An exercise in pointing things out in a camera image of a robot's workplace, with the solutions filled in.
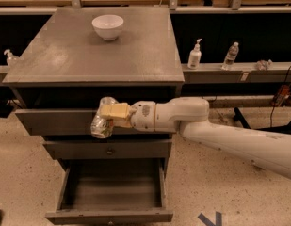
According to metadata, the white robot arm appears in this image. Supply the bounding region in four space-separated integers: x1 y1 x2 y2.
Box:
97 97 291 179

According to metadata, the black stand base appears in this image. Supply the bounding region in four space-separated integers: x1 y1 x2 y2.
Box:
233 106 291 134

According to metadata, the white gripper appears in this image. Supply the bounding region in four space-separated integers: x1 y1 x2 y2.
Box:
99 101 156 132

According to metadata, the grey wooden drawer cabinet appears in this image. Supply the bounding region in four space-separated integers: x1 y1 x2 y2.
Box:
2 7 186 226

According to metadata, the black floor cable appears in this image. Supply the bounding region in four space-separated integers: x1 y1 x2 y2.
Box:
269 61 291 129

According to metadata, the grey middle drawer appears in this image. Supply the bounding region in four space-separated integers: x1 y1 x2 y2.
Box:
44 139 171 160

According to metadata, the grey open bottom drawer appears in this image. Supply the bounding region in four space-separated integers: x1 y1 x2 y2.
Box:
45 158 173 226

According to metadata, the clear plastic water bottle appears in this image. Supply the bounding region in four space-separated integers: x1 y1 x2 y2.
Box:
221 42 239 70

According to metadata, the crumpled clear plastic wrap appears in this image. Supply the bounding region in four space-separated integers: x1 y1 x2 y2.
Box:
256 59 272 71

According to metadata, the white pump lotion bottle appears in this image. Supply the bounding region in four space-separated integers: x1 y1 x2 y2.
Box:
187 39 202 70

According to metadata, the green 7up can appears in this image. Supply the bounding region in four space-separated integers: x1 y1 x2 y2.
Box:
90 97 118 139

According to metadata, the grey top drawer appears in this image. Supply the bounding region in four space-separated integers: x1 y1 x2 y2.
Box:
14 106 182 137

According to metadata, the white ceramic bowl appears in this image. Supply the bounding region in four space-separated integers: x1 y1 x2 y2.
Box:
91 14 124 40

